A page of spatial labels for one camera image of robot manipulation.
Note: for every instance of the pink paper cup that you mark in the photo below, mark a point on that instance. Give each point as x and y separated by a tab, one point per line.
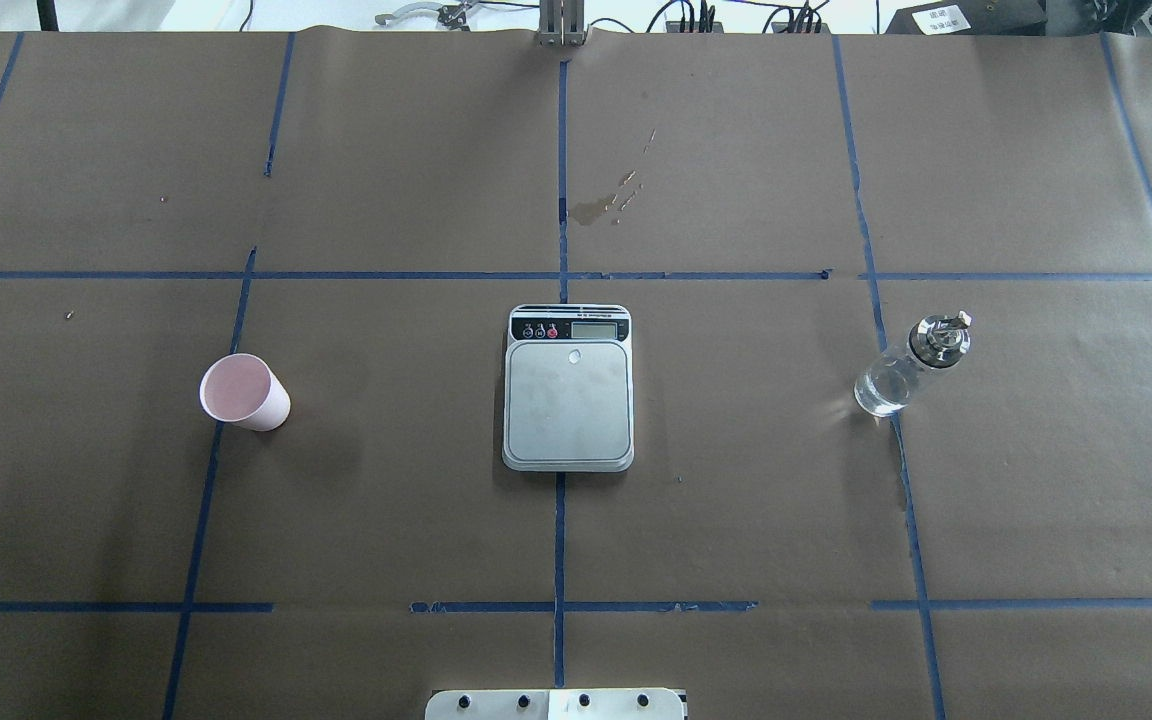
241	390

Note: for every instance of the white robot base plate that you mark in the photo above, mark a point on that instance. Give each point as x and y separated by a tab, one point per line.
539	703

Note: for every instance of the black box white label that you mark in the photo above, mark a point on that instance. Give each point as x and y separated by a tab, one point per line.
981	18

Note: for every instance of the aluminium frame post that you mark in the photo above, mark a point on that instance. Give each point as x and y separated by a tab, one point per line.
562	23

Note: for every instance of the brown paper table cover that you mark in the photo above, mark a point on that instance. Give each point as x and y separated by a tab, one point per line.
347	374

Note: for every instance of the glass sauce bottle metal spout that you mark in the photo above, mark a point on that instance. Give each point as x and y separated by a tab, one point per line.
932	348

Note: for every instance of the silver digital kitchen scale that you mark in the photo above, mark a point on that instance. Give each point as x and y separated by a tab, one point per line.
568	399

